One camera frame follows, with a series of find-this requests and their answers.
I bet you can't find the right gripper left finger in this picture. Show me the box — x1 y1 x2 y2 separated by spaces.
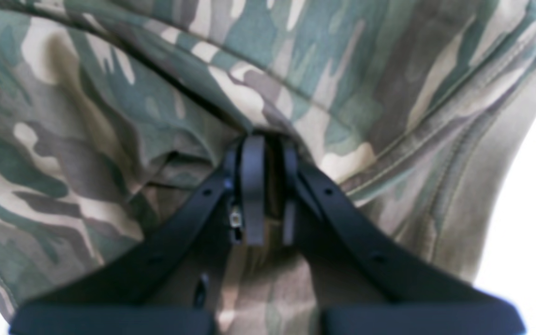
9 135 265 335

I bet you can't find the camouflage t-shirt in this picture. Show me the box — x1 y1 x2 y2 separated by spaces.
0 0 536 335

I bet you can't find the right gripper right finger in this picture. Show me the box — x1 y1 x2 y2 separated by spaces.
281 140 525 335

